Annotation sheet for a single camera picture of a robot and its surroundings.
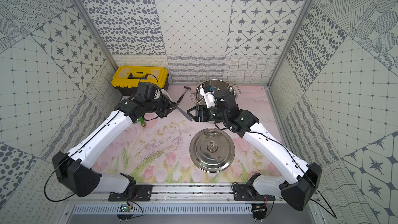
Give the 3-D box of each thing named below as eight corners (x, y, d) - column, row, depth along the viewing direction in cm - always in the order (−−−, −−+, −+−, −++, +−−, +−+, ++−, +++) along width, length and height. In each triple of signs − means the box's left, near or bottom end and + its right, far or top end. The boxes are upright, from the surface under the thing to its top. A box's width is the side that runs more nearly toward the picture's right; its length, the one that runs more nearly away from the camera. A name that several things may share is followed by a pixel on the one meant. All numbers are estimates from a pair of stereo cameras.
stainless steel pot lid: (188, 171, 83) (188, 170, 80) (191, 130, 98) (191, 128, 96) (236, 171, 83) (237, 170, 80) (231, 131, 98) (232, 128, 96)
